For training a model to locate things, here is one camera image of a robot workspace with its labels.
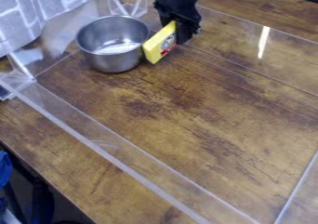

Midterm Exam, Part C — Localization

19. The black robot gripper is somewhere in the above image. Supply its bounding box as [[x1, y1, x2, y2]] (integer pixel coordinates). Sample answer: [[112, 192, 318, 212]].
[[153, 0, 201, 45]]

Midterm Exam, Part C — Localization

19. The yellow butter block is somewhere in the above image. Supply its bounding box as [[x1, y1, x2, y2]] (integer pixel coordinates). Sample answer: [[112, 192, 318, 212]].
[[142, 20, 176, 64]]

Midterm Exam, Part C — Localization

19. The stainless steel bowl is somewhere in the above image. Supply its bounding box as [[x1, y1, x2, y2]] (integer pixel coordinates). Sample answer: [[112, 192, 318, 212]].
[[76, 15, 149, 73]]

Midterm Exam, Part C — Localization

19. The grey white patterned cloth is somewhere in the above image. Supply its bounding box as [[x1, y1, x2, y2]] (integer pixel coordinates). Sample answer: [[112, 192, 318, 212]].
[[0, 0, 89, 58]]

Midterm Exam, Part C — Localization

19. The blue object at edge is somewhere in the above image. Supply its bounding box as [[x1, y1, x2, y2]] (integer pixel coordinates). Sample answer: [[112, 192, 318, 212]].
[[0, 152, 11, 188]]

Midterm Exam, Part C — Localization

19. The clear acrylic corner bracket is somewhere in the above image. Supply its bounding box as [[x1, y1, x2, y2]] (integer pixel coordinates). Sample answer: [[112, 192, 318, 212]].
[[106, 0, 149, 18]]

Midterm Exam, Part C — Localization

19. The clear acrylic barrier wall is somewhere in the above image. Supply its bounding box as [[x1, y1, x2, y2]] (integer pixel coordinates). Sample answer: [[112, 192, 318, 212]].
[[0, 0, 260, 224]]

